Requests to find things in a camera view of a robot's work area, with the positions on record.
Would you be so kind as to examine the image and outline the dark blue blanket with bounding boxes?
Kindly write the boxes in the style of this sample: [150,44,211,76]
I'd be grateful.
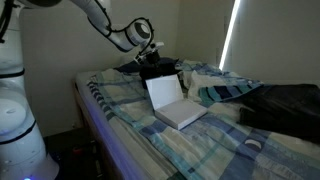
[239,84,320,144]

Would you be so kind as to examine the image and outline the blue plaid bed sheet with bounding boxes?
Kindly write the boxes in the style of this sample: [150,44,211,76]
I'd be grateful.
[87,60,320,180]

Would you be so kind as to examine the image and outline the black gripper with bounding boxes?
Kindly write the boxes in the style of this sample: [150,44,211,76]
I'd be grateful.
[146,51,160,65]

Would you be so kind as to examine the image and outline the white book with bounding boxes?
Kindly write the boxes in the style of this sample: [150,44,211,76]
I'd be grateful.
[146,75,207,130]

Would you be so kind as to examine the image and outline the black clothing pile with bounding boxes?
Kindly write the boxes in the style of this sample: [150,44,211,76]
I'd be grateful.
[116,57,179,89]

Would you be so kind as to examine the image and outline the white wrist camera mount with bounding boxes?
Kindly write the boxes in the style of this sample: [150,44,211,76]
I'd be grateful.
[134,42,164,64]

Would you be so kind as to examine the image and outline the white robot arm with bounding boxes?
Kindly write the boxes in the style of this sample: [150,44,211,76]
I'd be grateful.
[0,0,154,180]

